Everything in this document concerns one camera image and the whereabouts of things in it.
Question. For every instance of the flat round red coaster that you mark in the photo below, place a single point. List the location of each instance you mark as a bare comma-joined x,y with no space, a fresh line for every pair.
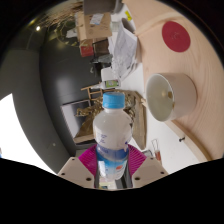
176,36

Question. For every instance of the small red box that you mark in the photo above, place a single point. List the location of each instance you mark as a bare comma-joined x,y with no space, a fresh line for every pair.
86,49

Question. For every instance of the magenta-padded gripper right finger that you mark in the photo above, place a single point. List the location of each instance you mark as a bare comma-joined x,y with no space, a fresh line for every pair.
146,170

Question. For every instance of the wooden stool frame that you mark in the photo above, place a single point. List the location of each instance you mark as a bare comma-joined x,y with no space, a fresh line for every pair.
93,90

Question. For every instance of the clear blue-capped drink bottle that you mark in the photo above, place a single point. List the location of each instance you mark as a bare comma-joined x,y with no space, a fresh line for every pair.
111,130

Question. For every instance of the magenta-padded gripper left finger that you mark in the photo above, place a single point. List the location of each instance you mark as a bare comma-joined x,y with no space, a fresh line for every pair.
77,170

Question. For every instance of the white cup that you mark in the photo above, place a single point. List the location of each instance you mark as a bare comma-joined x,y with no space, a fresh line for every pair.
173,96

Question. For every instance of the brown cardboard box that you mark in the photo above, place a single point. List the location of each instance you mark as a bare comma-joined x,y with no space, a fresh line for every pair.
95,26

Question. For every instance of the white jug with green label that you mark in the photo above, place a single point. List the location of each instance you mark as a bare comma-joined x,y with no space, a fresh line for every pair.
109,78

